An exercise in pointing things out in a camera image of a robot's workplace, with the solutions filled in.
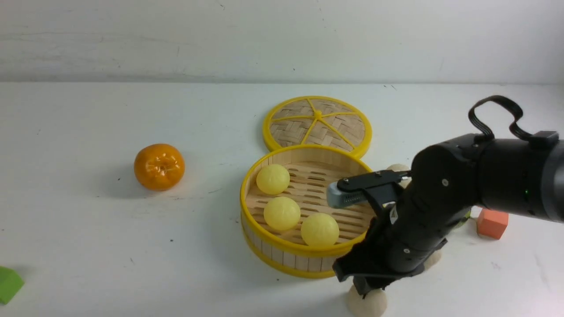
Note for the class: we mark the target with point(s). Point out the woven bamboo steamer lid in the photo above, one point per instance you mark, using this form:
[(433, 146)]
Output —
[(317, 120)]

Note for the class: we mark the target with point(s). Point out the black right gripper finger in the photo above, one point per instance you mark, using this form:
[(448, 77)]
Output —
[(365, 285)]

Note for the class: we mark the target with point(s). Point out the orange toy tangerine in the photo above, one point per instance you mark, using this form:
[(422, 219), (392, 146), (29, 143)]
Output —
[(159, 167)]

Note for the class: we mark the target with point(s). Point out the yellow bun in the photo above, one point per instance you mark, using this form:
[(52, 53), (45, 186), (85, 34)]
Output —
[(273, 179), (320, 230), (282, 213)]

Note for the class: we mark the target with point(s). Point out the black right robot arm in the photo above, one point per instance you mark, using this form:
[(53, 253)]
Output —
[(522, 177)]

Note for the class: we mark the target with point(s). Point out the cream bun bottom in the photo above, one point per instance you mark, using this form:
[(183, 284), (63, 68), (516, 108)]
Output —
[(373, 304)]

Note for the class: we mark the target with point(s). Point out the bamboo steamer tray yellow rim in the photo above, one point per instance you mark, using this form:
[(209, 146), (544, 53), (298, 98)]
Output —
[(311, 169)]

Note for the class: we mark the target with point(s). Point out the orange foam cube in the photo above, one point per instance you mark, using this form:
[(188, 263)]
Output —
[(492, 224)]

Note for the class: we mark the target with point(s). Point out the cream bun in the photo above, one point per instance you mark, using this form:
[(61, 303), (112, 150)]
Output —
[(373, 304), (432, 260), (401, 167)]

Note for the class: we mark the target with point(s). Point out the green foam block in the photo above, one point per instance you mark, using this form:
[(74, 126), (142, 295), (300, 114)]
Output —
[(10, 283)]

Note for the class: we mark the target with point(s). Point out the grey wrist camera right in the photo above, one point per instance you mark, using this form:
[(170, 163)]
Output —
[(377, 188)]

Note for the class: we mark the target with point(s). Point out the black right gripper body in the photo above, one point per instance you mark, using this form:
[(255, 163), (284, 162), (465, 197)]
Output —
[(393, 250)]

